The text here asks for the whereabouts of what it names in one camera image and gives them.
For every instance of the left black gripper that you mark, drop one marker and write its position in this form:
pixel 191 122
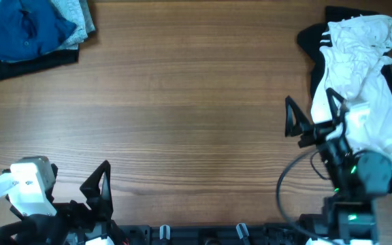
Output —
pixel 95 213

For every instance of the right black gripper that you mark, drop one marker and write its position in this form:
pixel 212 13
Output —
pixel 315 133

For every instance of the dark blue polo shirt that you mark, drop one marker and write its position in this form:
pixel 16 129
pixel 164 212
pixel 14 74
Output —
pixel 30 29

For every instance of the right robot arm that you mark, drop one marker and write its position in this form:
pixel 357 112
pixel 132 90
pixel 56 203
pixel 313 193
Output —
pixel 358 178

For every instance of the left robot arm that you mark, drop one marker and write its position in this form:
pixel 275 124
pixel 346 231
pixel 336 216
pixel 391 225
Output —
pixel 44 229

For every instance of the white crumpled garment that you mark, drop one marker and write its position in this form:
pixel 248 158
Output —
pixel 354 52

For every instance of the black garment under white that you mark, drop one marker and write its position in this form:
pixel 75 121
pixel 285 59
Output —
pixel 309 41

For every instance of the black folded garment left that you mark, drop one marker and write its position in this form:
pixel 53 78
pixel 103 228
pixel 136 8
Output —
pixel 48 61

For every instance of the light blue denim jeans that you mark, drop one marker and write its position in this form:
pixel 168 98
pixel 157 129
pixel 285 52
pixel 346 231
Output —
pixel 78 13

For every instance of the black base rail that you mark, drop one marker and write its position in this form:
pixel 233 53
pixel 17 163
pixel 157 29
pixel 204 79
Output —
pixel 240 234

